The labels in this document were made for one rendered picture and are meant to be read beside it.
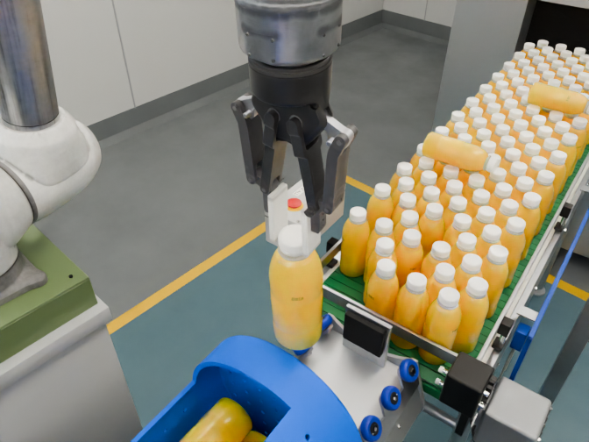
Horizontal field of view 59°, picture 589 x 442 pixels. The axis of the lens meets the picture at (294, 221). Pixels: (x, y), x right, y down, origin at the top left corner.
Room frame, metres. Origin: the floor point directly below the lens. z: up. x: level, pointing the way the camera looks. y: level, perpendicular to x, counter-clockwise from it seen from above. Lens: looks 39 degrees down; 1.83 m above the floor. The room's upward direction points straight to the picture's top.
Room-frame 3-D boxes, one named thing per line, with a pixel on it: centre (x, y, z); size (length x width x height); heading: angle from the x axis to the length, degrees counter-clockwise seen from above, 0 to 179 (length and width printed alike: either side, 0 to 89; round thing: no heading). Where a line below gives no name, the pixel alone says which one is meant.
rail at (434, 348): (0.73, -0.19, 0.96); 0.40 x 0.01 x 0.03; 54
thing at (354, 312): (0.66, -0.14, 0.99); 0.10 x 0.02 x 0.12; 54
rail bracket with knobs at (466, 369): (0.58, -0.33, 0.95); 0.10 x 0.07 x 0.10; 54
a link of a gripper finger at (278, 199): (0.47, 0.02, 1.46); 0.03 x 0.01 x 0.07; 147
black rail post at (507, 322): (0.72, -0.45, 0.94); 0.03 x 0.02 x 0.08; 144
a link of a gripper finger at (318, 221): (0.44, -0.03, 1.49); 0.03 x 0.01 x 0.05; 57
